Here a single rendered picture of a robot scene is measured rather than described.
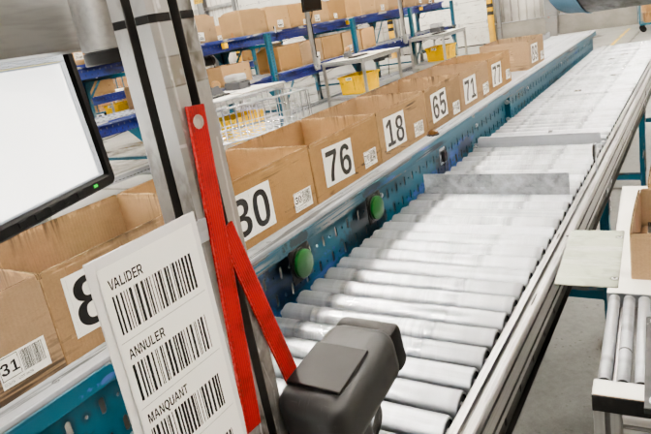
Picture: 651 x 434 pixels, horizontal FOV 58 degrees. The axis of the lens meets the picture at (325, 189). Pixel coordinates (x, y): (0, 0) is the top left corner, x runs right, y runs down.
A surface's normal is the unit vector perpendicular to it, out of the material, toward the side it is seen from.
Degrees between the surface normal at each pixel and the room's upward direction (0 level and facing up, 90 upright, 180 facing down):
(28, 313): 91
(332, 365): 8
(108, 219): 90
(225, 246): 90
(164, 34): 90
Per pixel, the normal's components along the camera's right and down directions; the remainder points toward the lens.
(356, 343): -0.24, -0.90
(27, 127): 0.95, -0.18
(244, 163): -0.51, 0.32
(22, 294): 0.85, 0.00
